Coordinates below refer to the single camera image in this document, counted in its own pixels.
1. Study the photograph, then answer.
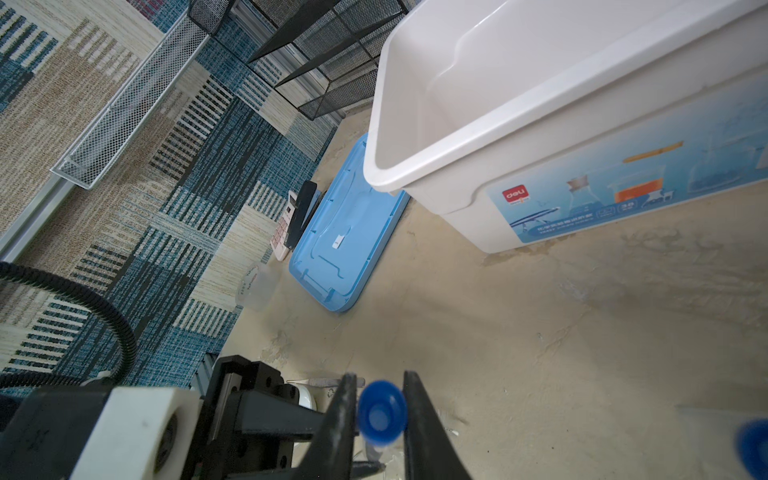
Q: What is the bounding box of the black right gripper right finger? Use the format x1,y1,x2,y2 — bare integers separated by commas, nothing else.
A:
402,370,471,480

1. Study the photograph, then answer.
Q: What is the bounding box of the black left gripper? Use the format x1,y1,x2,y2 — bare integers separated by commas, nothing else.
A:
1,356,324,479

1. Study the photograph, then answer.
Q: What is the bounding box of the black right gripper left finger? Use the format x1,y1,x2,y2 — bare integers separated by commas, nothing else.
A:
293,373,357,479

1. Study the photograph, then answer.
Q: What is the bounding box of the test tube blue cap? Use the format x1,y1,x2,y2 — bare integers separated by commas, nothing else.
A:
357,380,408,463
735,419,768,480

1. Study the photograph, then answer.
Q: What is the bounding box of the white ceramic mortar bowl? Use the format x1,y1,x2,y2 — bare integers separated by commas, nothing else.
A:
295,384,317,411

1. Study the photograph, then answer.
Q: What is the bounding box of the pink calculator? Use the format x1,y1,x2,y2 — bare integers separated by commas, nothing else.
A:
270,191,298,262

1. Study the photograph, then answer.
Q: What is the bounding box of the blue plastic bin lid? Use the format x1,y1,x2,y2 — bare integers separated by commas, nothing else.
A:
289,136,410,313

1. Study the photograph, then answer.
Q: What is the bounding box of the black stapler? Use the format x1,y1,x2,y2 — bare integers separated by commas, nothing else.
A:
284,180,317,250

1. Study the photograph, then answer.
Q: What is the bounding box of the white plastic storage bin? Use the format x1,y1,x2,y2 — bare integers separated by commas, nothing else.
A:
364,1,767,254

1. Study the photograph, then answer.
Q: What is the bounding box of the white mesh wall basket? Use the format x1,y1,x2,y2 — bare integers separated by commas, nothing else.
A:
51,13,208,190

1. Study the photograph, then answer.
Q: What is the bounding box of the black wire shelf rack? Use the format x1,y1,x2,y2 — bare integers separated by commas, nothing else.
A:
188,0,417,120

